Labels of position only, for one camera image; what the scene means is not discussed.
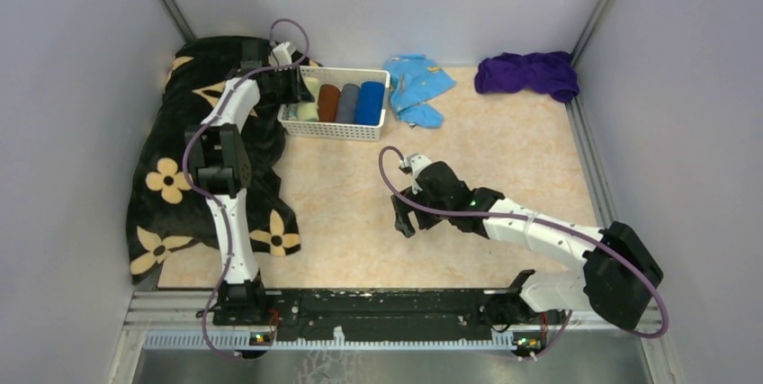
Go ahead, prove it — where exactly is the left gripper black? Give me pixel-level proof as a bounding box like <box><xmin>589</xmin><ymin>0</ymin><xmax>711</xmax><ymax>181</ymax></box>
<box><xmin>265</xmin><ymin>64</ymin><xmax>315</xmax><ymax>105</ymax></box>

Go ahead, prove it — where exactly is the yellow green towel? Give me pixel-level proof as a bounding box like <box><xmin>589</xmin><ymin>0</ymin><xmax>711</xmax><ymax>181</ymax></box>
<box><xmin>296</xmin><ymin>77</ymin><xmax>320</xmax><ymax>122</ymax></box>

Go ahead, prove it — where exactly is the royal blue towel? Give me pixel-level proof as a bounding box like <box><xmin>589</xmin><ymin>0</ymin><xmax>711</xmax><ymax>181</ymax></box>
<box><xmin>354</xmin><ymin>81</ymin><xmax>385</xmax><ymax>126</ymax></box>

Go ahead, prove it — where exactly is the purple towel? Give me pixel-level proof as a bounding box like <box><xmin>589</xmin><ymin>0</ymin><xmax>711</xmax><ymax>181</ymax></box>
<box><xmin>474</xmin><ymin>51</ymin><xmax>580</xmax><ymax>103</ymax></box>

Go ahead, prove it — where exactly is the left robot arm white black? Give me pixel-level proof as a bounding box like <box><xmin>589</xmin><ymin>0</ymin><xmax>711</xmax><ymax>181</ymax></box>
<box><xmin>181</xmin><ymin>42</ymin><xmax>303</xmax><ymax>326</ymax></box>

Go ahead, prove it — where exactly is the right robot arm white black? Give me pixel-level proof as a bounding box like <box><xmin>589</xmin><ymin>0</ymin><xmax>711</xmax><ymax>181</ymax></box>
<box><xmin>391</xmin><ymin>154</ymin><xmax>664</xmax><ymax>332</ymax></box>

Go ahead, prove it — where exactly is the white blue patterned rolled towel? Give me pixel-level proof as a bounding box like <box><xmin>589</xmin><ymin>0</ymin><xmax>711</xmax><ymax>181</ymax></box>
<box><xmin>286</xmin><ymin>103</ymin><xmax>299</xmax><ymax>121</ymax></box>

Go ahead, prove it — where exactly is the brown rolled towel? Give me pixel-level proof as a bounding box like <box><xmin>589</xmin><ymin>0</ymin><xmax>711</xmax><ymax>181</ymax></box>
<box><xmin>317</xmin><ymin>84</ymin><xmax>341</xmax><ymax>122</ymax></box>

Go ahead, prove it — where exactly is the grey rolled towel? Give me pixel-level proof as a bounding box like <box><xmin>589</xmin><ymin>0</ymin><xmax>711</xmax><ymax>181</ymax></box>
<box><xmin>335</xmin><ymin>84</ymin><xmax>360</xmax><ymax>124</ymax></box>

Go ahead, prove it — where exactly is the white plastic basket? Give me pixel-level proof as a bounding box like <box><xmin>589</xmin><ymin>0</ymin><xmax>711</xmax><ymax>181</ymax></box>
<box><xmin>277</xmin><ymin>66</ymin><xmax>390</xmax><ymax>142</ymax></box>

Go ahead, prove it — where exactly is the light blue patterned towel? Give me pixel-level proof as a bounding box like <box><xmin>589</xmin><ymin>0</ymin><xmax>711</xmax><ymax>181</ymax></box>
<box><xmin>383</xmin><ymin>54</ymin><xmax>456</xmax><ymax>129</ymax></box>

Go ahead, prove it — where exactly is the black floral blanket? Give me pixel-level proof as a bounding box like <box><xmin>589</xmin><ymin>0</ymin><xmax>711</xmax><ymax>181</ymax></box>
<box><xmin>126</xmin><ymin>36</ymin><xmax>301</xmax><ymax>283</ymax></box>

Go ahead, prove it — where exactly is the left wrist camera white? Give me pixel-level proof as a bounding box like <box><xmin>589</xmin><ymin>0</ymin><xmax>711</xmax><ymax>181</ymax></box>
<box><xmin>269</xmin><ymin>41</ymin><xmax>296</xmax><ymax>67</ymax></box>

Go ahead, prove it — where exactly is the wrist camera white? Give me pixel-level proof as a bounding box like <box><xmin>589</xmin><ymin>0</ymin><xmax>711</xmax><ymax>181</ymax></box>
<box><xmin>399</xmin><ymin>153</ymin><xmax>433</xmax><ymax>181</ymax></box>
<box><xmin>269</xmin><ymin>41</ymin><xmax>296</xmax><ymax>67</ymax></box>

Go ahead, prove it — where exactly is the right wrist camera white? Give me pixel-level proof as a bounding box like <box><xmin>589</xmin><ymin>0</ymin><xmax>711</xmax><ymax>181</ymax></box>
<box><xmin>399</xmin><ymin>153</ymin><xmax>433</xmax><ymax>181</ymax></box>

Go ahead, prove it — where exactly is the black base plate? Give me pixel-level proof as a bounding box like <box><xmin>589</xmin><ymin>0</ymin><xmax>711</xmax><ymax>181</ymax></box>
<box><xmin>211</xmin><ymin>287</ymin><xmax>568</xmax><ymax>347</ymax></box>

